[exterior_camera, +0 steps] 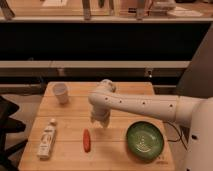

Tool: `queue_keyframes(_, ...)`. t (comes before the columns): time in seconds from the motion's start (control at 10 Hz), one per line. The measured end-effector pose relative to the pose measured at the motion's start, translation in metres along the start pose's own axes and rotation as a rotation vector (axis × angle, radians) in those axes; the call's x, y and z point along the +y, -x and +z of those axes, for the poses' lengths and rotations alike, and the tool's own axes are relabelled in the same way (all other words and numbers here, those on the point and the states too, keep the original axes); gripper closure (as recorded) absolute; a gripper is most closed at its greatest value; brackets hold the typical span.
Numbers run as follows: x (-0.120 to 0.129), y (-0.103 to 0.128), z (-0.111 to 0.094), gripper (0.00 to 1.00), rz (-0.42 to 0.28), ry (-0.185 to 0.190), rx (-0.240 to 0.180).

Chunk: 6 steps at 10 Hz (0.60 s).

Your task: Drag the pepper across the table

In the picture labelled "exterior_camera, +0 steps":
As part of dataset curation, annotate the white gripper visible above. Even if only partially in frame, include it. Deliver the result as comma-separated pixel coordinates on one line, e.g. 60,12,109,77
90,107,110,129

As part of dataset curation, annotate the red pepper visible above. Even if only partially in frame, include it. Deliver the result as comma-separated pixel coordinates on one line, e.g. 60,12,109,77
83,129,91,152

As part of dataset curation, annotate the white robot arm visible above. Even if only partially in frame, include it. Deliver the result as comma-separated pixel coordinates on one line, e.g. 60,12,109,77
88,79,213,171

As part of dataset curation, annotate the white paper cup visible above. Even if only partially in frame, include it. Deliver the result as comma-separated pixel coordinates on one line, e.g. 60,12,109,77
52,83,69,104

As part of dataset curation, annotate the green bowl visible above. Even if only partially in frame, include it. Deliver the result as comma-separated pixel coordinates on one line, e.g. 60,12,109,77
126,121,164,162

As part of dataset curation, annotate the white plastic bottle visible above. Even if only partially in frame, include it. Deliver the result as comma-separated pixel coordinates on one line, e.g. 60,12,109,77
37,118,57,159

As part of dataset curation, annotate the black chair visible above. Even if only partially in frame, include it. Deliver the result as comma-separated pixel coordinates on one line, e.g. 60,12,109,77
0,96,27,171

